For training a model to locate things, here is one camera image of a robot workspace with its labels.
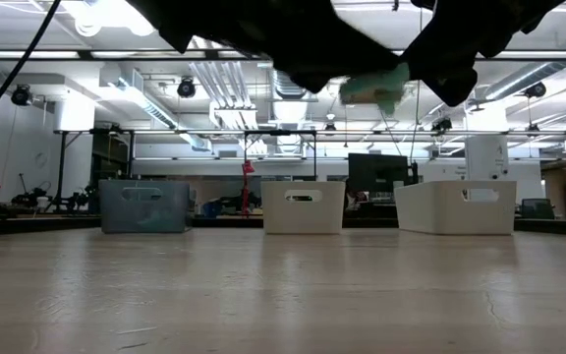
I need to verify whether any silver air duct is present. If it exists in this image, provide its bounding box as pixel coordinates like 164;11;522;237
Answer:
479;27;566;102

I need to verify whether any grey translucent plastic bin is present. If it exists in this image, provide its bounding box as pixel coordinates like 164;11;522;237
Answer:
98;179;192;235

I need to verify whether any red clamp stand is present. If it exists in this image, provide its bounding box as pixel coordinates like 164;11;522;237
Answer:
240;158;257;218

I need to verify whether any white plastic bin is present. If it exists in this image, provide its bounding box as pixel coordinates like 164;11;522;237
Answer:
393;179;518;236
260;180;347;236

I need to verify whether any green mini stapler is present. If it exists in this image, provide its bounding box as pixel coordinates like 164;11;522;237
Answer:
338;62;412;118

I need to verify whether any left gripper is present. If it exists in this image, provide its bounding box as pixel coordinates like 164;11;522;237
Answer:
125;0;403;95

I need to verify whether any black monitor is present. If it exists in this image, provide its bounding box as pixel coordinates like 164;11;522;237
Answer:
347;152;411;196

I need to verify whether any dark office chair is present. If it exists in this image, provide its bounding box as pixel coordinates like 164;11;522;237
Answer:
519;197;557;220

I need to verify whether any white round pillar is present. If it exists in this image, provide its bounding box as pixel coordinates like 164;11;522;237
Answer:
463;105;511;183

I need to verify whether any black ceiling spotlight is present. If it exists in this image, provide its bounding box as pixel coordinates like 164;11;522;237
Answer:
430;116;454;134
10;84;33;107
176;77;198;99
525;81;548;99

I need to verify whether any black hanging cable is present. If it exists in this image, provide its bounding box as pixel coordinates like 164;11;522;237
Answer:
0;0;63;143

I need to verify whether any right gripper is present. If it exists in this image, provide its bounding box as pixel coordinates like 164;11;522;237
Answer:
400;0;566;108

